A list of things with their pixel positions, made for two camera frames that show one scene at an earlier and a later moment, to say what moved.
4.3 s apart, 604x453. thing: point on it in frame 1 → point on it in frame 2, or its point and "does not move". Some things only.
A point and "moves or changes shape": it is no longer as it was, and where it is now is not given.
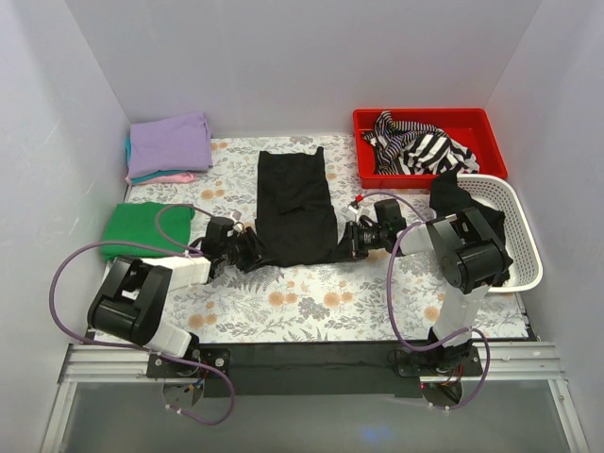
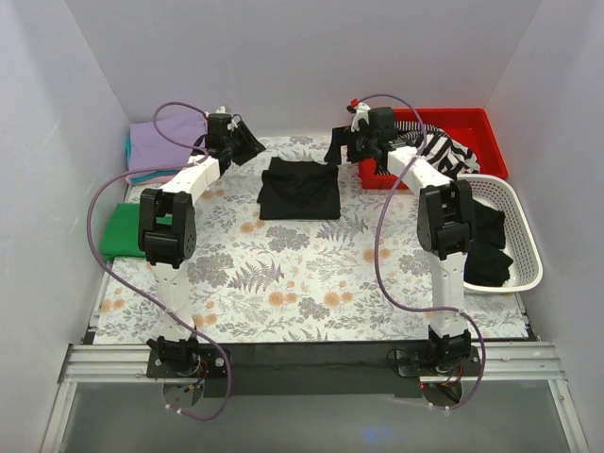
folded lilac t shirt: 169,144 does not move
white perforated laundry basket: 494,191 does not move
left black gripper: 248,249 → 238,144
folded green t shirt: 136,221 does not move
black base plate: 313,370 does not move
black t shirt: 295,223 moves or changes shape
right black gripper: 356,240 → 352,146
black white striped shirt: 410,148 does not move
